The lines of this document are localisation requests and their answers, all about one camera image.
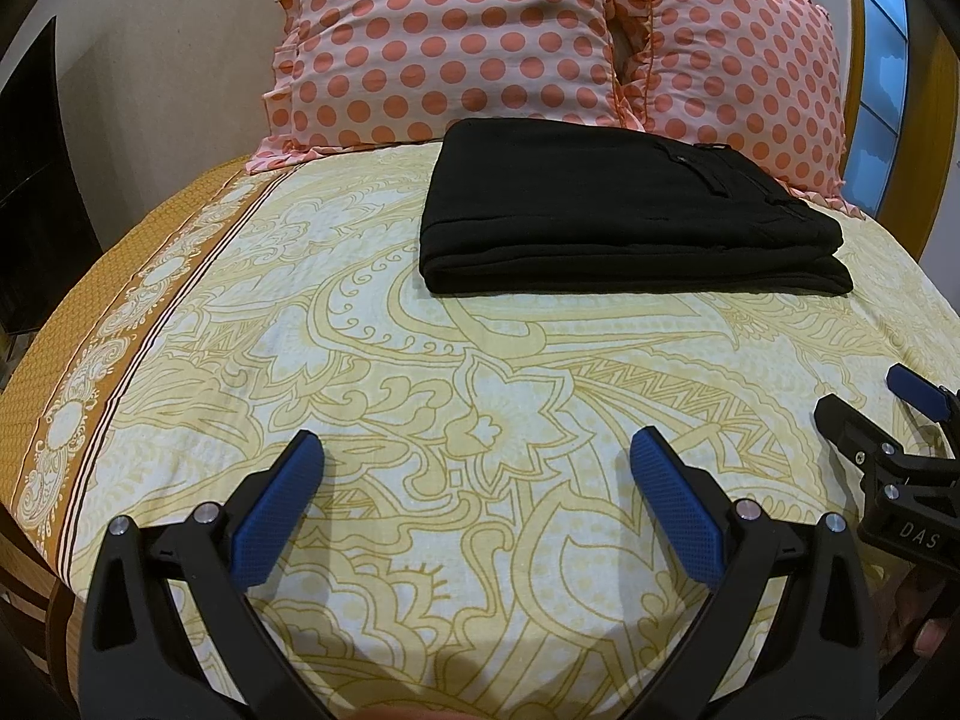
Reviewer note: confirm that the person's right hand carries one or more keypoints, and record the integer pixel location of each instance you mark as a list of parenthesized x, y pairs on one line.
[(922, 615)]

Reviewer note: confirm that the wooden bed frame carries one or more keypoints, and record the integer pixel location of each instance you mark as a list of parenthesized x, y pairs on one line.
[(22, 585)]

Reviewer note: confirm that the glass window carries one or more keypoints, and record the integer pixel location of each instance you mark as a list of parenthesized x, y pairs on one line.
[(885, 90)]

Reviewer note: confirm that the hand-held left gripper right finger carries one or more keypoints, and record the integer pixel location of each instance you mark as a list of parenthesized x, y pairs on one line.
[(675, 495)]

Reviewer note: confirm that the yellow patterned bed sheet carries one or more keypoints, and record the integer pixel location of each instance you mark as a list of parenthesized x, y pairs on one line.
[(375, 390)]

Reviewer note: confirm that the pink polka dot pillow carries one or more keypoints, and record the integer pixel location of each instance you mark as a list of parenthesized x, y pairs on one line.
[(742, 82), (450, 45)]

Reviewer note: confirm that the black pants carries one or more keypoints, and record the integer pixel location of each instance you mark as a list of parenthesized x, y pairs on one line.
[(600, 210)]

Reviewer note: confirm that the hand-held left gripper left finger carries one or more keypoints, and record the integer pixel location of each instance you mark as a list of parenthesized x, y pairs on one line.
[(277, 510)]

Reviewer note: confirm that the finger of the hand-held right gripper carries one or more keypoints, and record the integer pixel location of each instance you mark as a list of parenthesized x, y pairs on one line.
[(919, 391), (847, 421)]

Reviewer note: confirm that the wooden window frame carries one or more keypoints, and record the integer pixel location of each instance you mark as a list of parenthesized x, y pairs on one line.
[(931, 165)]

